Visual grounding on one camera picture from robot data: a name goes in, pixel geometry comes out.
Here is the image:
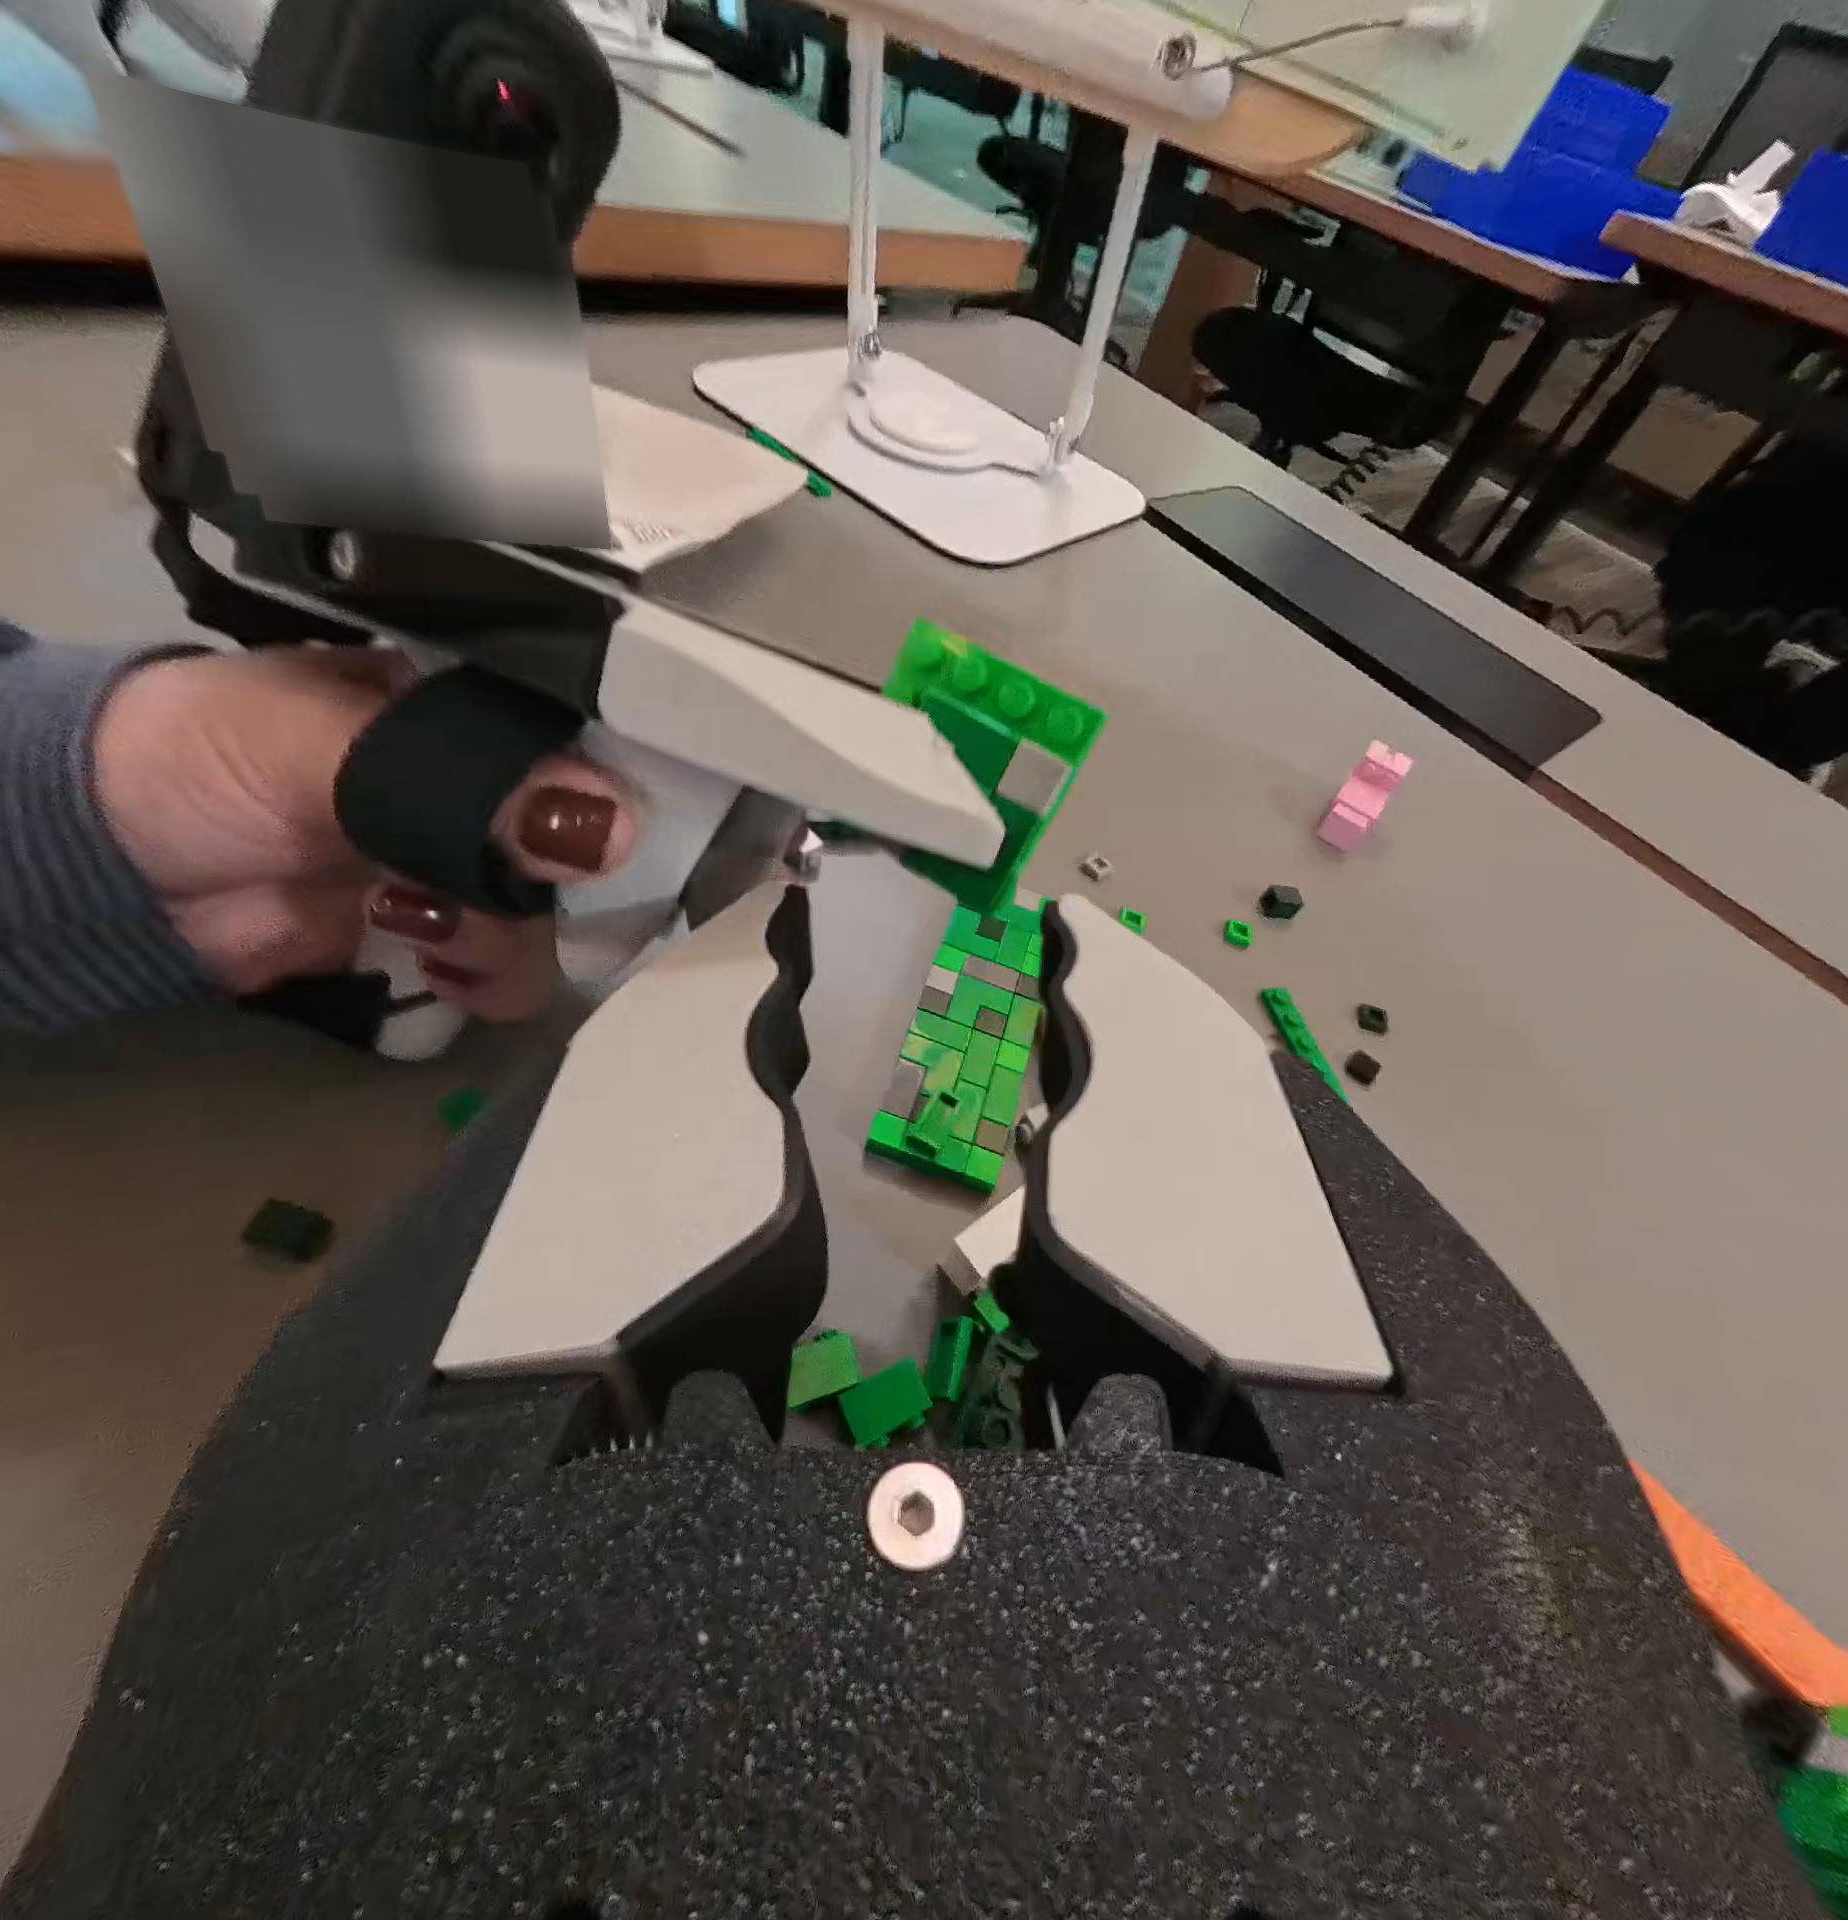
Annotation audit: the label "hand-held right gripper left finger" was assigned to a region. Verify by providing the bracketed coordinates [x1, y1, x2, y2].
[433, 886, 833, 1381]

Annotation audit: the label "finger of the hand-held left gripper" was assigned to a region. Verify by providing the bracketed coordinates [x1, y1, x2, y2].
[597, 599, 1008, 874]

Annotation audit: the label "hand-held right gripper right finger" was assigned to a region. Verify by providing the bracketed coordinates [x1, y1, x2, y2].
[990, 895, 1393, 1388]

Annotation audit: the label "small green tiled plate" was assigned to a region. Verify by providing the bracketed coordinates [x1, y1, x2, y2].
[881, 620, 1109, 919]

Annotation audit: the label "black desk panel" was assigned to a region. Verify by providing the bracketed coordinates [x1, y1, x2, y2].
[1146, 483, 1603, 783]

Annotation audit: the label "person's left hand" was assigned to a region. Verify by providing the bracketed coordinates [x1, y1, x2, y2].
[89, 646, 643, 1029]

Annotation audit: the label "long green plate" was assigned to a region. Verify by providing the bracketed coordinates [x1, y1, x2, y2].
[1260, 985, 1349, 1100]

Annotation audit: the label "white paper bag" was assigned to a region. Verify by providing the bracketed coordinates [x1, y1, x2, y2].
[586, 381, 811, 575]

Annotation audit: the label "large green mosaic panel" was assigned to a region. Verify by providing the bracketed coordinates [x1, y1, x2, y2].
[861, 898, 1048, 1198]

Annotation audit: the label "white book stand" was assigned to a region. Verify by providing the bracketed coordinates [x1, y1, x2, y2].
[695, 0, 1240, 569]

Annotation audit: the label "scattered small bricks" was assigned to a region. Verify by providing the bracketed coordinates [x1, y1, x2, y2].
[239, 426, 1386, 1449]

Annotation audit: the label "pink pig model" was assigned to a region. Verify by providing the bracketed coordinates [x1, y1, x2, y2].
[1317, 738, 1416, 854]

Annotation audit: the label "wooden edged table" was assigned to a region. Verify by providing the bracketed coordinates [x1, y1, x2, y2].
[0, 61, 1033, 298]

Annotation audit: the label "black office chair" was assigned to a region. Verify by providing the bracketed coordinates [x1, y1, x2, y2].
[1191, 301, 1454, 459]

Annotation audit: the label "orange brick separator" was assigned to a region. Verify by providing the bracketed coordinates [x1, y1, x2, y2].
[1624, 1461, 1848, 1715]

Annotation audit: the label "green brick cube model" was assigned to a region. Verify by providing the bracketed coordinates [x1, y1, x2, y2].
[1744, 1701, 1848, 1920]

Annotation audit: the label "blue storage bin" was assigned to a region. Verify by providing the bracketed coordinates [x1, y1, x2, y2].
[1753, 147, 1848, 302]
[1396, 61, 1685, 283]

